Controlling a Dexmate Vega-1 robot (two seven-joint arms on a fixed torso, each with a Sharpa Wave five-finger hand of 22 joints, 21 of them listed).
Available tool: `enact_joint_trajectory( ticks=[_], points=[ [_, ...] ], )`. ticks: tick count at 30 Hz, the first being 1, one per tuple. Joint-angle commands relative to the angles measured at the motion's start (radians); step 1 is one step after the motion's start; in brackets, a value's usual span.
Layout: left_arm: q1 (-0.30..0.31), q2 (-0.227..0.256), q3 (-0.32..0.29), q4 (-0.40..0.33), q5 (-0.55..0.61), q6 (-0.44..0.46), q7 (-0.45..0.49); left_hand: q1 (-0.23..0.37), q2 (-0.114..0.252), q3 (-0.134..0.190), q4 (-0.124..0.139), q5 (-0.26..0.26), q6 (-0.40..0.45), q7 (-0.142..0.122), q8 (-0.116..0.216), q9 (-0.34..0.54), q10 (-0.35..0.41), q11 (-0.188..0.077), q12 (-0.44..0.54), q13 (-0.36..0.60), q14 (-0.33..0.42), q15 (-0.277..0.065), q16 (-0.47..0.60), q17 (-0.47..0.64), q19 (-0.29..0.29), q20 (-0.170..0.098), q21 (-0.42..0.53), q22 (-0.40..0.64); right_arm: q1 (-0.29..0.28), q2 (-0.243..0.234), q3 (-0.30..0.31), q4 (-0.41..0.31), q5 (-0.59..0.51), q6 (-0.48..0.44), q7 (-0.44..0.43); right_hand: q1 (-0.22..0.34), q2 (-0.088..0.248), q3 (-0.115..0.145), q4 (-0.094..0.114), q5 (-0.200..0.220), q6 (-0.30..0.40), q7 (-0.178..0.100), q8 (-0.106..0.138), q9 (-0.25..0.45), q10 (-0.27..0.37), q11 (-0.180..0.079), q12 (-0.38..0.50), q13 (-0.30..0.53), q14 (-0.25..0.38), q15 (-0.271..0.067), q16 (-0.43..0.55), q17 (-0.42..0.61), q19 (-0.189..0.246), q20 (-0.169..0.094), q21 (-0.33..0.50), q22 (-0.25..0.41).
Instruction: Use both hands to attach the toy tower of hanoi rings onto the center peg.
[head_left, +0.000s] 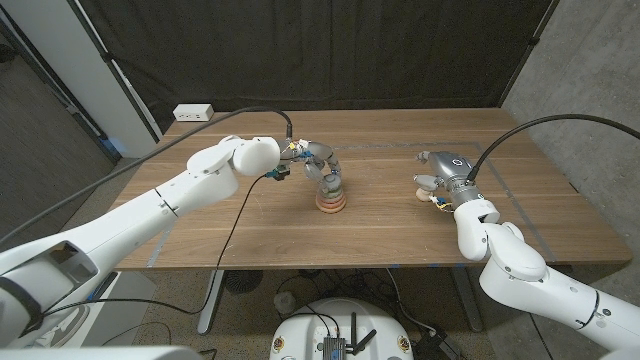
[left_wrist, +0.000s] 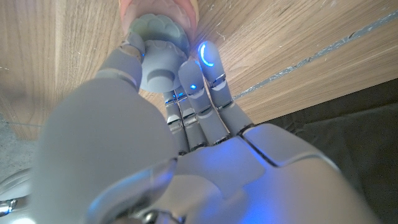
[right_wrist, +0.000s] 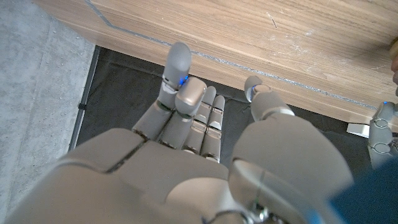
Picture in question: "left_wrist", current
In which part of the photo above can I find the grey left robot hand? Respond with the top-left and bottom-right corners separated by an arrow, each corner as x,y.
29,32 -> 384,224

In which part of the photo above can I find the small dark grey ring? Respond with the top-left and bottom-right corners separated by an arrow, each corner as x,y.
138,39 -> 189,94

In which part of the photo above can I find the sage green ring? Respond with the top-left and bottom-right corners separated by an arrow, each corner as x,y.
128,13 -> 191,57

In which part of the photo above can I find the light pink ring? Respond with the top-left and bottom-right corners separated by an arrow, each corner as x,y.
123,0 -> 196,35

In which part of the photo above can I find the black backdrop curtain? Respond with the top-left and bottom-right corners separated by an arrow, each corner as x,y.
264,77 -> 398,224

